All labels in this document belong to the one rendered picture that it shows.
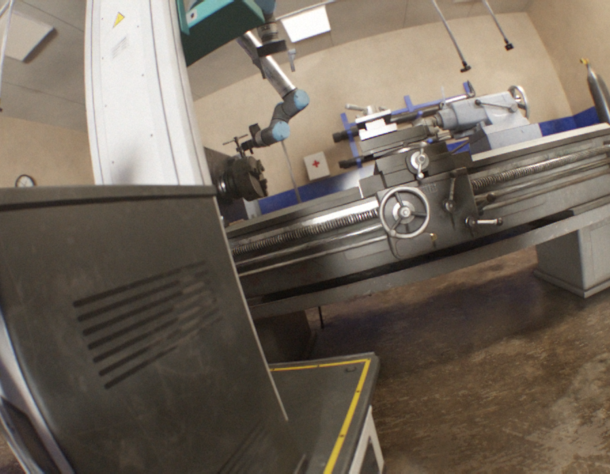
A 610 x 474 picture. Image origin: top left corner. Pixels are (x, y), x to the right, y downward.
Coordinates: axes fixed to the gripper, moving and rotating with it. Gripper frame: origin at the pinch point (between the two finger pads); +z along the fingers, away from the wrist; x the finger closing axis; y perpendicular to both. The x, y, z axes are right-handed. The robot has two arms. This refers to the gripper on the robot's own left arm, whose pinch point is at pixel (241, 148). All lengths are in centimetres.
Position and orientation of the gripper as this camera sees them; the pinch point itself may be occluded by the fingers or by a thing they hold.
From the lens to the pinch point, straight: 177.3
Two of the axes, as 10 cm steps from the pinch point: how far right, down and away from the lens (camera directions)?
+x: 5.5, -4.8, 6.8
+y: 3.6, 8.7, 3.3
